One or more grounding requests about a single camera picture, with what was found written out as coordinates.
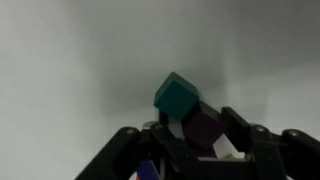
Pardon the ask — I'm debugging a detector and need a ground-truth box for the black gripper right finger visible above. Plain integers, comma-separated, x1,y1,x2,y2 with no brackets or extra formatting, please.
221,107,320,180

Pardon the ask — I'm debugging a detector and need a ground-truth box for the dark purple block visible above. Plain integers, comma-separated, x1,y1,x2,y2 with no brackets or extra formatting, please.
182,101,224,149

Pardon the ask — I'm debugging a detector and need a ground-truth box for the dark teal block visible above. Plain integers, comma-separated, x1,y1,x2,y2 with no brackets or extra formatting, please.
153,72,200,121

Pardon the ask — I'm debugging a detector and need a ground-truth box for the blue block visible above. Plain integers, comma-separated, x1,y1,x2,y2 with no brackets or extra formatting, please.
136,160,159,180

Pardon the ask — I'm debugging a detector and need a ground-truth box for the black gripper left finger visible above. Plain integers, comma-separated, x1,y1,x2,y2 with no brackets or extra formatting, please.
75,121,200,180

